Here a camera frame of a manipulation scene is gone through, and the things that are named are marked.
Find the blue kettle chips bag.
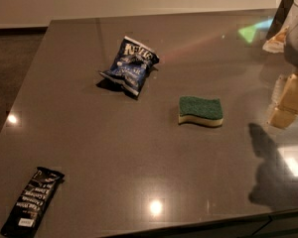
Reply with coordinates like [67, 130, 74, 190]
[99, 36, 160, 96]

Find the black rxbar chocolate wrapper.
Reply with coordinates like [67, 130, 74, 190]
[0, 167, 65, 238]

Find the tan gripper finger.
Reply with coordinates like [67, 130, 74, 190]
[267, 69, 298, 129]

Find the black object at table corner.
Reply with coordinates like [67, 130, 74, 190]
[266, 0, 294, 40]

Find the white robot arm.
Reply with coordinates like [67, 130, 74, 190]
[263, 0, 298, 129]

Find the green and yellow sponge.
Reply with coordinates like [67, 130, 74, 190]
[178, 96, 224, 127]

